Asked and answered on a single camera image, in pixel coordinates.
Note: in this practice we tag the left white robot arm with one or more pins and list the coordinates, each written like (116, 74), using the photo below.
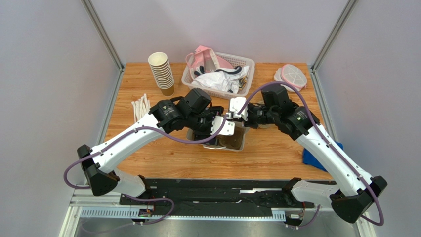
(100, 162)

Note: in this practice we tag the white plastic basket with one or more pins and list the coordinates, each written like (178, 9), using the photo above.
(186, 79)

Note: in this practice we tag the pile of wrapped straws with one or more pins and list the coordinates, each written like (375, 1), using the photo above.
(141, 107)

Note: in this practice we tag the pink plastic bag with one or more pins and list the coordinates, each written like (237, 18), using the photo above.
(205, 57)

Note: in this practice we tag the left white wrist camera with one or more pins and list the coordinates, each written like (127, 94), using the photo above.
(223, 127)

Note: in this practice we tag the white crumpled plastic bag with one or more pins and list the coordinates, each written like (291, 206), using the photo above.
(227, 80)

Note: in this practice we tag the paper bag with handles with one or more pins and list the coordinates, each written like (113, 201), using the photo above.
(235, 142)

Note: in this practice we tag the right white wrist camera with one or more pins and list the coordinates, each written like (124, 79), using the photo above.
(236, 111)

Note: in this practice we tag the stack of paper cups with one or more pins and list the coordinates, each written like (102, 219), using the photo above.
(162, 72)

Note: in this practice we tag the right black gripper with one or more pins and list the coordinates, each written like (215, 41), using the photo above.
(251, 119)

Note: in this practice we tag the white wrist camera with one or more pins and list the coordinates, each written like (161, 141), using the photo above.
(236, 111)
(223, 127)

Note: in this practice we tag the blue cloth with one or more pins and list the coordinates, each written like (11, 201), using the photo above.
(321, 155)

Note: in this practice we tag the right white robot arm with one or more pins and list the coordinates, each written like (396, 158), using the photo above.
(354, 191)

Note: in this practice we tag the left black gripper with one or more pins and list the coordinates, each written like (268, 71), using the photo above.
(211, 112)

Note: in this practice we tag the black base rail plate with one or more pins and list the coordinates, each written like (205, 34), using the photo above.
(216, 197)

